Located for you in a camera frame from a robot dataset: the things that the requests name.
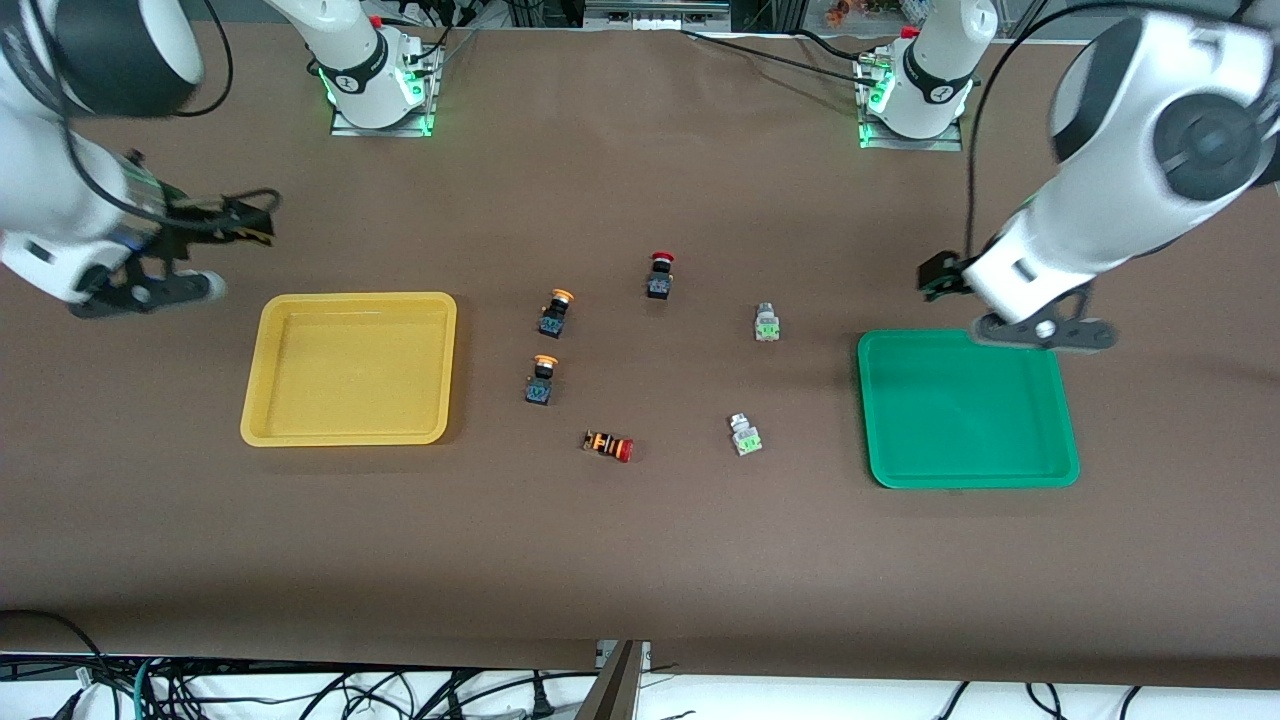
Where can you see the green push button switch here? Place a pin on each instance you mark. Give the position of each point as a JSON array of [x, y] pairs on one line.
[[745, 436], [766, 325]]

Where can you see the yellow push button switch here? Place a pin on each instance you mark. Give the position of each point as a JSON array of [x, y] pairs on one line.
[[540, 385], [553, 318]]

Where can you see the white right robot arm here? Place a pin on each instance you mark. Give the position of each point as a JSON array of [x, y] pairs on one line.
[[50, 180]]

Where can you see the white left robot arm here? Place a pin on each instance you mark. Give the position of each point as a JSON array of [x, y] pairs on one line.
[[1120, 210]]

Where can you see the green plastic tray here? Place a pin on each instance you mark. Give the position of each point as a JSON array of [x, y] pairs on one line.
[[960, 420]]

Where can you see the yellow plastic tray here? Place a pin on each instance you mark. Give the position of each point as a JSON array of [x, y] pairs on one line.
[[350, 380]]

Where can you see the red button black body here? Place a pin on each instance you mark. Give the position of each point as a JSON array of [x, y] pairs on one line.
[[659, 282]]

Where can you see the brown table cover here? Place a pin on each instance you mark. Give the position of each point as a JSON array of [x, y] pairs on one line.
[[700, 560]]

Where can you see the red button orange body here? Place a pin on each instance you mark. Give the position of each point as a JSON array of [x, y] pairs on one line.
[[606, 444]]

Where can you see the brown support beam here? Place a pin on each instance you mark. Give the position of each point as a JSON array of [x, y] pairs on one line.
[[615, 690]]

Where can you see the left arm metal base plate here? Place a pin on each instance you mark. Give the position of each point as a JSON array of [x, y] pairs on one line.
[[880, 140]]

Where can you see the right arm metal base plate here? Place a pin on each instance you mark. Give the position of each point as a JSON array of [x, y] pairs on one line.
[[345, 125]]

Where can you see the aluminium frame rail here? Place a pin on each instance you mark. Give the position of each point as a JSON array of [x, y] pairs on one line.
[[650, 15]]

